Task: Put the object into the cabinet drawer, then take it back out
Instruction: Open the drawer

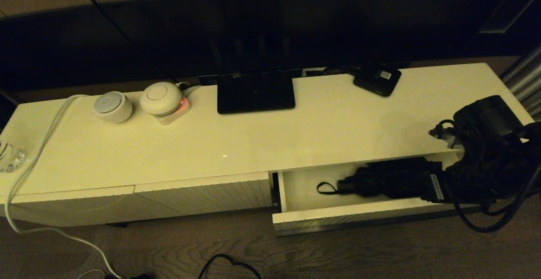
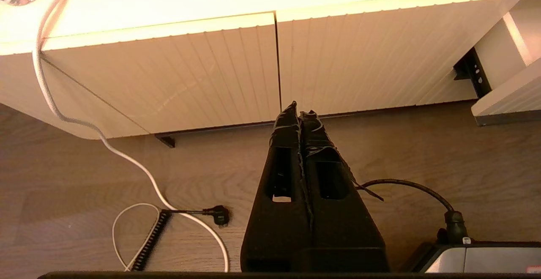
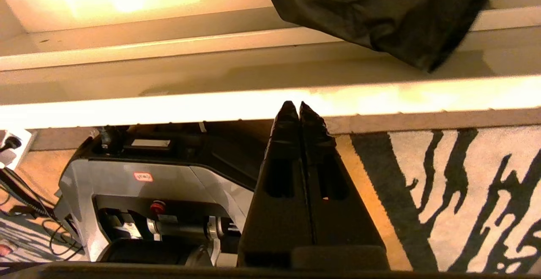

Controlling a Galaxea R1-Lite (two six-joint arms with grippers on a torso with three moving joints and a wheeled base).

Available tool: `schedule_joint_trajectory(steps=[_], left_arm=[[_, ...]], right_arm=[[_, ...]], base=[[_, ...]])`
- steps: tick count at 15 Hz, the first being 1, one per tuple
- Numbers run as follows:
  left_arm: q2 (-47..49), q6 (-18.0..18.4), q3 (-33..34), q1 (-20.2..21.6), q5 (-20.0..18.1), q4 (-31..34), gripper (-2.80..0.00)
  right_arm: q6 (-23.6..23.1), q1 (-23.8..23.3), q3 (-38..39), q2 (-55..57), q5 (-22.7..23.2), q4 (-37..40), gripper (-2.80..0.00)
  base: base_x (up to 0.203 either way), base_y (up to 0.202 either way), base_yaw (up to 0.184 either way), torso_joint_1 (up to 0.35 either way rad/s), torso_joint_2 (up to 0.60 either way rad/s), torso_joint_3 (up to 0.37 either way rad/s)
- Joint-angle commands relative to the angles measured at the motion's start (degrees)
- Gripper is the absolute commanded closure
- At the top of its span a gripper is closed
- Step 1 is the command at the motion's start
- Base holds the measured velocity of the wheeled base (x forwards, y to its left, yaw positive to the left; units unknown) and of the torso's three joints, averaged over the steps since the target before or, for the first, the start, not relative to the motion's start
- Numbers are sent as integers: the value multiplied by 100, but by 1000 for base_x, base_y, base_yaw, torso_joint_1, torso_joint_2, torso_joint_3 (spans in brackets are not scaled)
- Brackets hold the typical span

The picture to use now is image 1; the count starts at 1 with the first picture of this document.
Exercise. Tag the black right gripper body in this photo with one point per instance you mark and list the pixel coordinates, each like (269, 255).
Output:
(439, 188)

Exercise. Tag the black umbrella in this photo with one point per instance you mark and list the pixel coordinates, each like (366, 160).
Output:
(393, 179)

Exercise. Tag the white ribbed front drawer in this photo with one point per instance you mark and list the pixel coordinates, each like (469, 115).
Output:
(304, 194)

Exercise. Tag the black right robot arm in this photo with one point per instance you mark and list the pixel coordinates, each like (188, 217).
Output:
(490, 120)

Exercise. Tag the white TV cabinet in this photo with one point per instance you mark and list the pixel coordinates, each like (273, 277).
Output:
(211, 143)

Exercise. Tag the small black box with label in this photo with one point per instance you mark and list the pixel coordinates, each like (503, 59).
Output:
(376, 80)

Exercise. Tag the grey curtain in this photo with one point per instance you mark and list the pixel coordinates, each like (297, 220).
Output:
(524, 80)

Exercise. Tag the black flat television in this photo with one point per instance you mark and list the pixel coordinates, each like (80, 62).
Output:
(296, 29)

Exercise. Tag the white power strip red light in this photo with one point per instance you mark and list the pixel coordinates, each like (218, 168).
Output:
(175, 117)

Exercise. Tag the white round dome device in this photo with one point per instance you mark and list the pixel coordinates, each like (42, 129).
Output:
(160, 99)

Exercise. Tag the white speaker with grey top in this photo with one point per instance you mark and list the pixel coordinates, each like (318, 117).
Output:
(113, 108)

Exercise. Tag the ribbed white cabinet front panel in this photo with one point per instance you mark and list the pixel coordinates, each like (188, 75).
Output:
(63, 209)

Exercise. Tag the clear glass object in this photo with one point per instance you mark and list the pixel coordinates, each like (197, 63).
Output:
(10, 158)

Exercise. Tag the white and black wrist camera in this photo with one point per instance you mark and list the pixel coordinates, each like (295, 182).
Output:
(449, 138)

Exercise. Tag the dark wall frame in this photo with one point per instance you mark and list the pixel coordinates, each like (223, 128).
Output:
(507, 17)

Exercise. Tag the black television base plate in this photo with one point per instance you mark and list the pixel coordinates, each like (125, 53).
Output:
(253, 95)

